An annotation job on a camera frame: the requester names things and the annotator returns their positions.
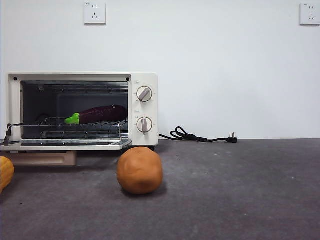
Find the purple eggplant with green cap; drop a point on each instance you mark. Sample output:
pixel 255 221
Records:
pixel 102 113

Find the white Toshiba toaster oven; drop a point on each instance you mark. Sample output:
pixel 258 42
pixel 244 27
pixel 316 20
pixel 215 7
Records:
pixel 142 110

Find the round temperature knob on oven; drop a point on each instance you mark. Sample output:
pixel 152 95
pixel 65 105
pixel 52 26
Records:
pixel 144 94

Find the white wall socket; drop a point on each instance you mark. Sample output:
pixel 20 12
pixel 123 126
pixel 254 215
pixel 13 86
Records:
pixel 310 14
pixel 94 13

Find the round timer knob on oven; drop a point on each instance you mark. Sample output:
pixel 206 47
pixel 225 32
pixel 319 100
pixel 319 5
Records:
pixel 144 124

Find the yellow corn cob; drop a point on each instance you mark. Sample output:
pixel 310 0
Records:
pixel 5 175

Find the brown potato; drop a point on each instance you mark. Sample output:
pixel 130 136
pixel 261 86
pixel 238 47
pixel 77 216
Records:
pixel 140 172

